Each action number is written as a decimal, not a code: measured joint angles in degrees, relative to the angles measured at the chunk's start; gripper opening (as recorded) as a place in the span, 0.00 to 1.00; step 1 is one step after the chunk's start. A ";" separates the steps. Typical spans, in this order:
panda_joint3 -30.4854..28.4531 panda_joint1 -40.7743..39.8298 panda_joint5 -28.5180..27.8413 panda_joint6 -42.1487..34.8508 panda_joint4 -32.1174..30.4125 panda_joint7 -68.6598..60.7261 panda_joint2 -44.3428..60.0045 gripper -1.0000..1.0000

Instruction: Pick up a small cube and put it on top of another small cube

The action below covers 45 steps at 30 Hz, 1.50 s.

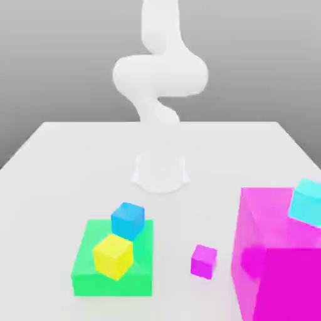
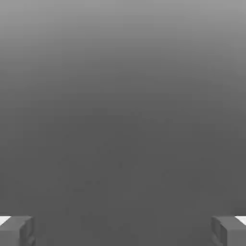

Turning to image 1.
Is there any small blue cube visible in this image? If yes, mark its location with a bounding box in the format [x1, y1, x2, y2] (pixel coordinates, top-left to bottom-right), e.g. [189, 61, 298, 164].
[110, 202, 145, 242]

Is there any small yellow cube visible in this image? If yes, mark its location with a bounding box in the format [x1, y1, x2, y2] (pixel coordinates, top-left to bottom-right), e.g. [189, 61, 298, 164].
[93, 233, 134, 282]

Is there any small magenta cube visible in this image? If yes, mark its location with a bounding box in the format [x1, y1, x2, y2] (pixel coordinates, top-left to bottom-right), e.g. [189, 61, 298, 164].
[190, 244, 218, 280]

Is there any small cyan cube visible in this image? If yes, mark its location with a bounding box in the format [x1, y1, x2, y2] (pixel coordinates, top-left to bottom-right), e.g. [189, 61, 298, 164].
[287, 178, 321, 228]

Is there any large green box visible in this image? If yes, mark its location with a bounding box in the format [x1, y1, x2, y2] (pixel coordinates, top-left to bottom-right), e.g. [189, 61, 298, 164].
[70, 219, 154, 297]

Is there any large magenta box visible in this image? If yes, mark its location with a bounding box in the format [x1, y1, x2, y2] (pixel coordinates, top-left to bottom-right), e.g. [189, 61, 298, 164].
[231, 186, 321, 321]

